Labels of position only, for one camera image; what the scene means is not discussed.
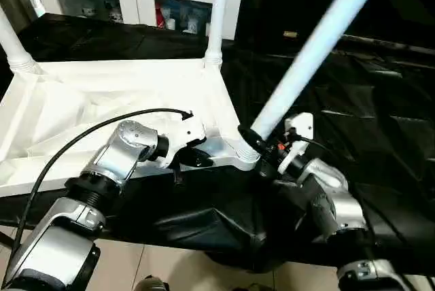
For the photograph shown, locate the white plastic table leg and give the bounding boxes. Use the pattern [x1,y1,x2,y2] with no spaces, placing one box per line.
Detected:
[238,0,394,164]
[0,4,39,74]
[204,0,233,67]

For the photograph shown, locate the white plastic table top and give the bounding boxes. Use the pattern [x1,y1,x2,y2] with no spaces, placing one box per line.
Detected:
[0,58,263,200]

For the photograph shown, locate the black plastic mat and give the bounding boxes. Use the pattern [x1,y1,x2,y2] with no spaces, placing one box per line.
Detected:
[0,12,435,271]

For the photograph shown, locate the black metal rod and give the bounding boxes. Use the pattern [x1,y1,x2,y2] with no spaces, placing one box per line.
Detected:
[343,33,435,54]

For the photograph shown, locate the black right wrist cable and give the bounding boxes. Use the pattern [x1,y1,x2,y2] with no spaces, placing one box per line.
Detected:
[291,135,368,196]

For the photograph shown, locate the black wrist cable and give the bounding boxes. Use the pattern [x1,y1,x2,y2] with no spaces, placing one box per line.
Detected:
[0,108,195,286]
[291,135,368,196]

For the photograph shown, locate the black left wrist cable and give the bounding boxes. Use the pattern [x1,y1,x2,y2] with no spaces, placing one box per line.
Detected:
[0,108,195,286]

